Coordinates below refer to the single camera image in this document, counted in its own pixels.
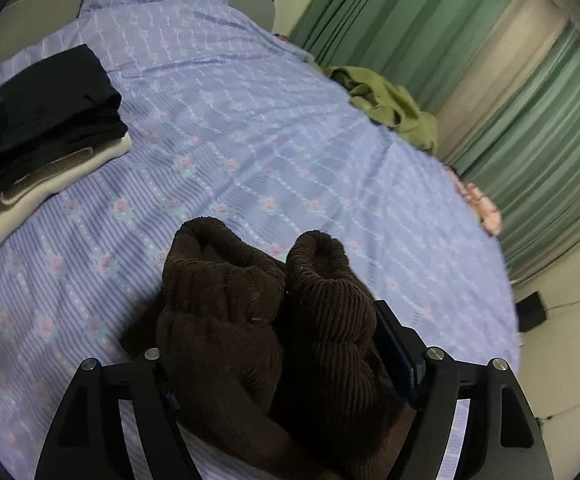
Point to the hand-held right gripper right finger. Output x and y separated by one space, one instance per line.
394 345

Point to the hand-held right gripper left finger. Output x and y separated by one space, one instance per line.
140 380

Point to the grey padded headboard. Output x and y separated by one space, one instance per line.
35 25

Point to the black folded clothes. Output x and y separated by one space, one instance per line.
55 110

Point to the black box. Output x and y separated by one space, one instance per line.
530 311

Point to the white folded garment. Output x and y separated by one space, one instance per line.
20 210

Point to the pink patterned garment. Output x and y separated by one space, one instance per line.
484 210

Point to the green crumpled blanket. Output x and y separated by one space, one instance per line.
399 110

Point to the blue floral bedsheet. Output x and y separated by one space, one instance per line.
270 135

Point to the beige sheer curtain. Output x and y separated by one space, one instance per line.
509 70

